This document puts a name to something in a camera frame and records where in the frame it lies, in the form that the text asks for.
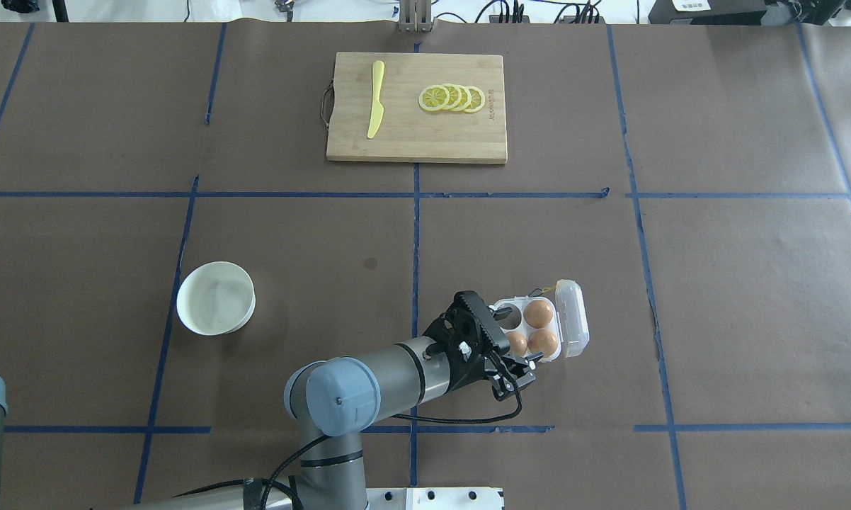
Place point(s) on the aluminium frame post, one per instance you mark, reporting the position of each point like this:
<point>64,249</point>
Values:
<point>415,16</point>

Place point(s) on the clear plastic egg box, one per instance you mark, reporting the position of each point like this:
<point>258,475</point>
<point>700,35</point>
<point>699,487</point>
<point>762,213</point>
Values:
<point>569,323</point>

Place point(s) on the back lemon slice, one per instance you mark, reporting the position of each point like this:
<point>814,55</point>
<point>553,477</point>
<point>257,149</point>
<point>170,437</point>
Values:
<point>476,100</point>

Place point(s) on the yellow plastic knife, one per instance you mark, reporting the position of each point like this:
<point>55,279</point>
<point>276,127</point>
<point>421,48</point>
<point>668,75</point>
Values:
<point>376,108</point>

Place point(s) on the lower brown egg in box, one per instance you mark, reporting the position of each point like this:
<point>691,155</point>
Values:
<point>543,341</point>

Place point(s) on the upper brown egg in box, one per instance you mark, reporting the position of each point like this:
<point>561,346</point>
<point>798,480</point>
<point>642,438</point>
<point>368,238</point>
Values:
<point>538,313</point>

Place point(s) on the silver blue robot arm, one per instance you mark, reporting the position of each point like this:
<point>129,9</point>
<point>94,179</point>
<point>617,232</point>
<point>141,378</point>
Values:
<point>334,401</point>

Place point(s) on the brown egg in box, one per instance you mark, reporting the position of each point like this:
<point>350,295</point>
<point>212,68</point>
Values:
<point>543,341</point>
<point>538,313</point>

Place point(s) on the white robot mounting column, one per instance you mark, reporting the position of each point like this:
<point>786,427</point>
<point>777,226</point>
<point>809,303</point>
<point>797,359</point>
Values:
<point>436,498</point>

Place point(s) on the white ceramic bowl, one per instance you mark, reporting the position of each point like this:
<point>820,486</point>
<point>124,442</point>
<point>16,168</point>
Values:
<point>216,298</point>

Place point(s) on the brown egg from bowl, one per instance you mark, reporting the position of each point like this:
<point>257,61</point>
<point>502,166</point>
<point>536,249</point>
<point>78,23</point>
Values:
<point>518,343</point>

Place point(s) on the wooden cutting board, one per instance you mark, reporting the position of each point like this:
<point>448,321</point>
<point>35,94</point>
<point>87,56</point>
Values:
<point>408,134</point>

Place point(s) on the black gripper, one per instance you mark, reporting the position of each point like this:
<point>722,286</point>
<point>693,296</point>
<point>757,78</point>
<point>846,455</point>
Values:
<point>466,367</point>

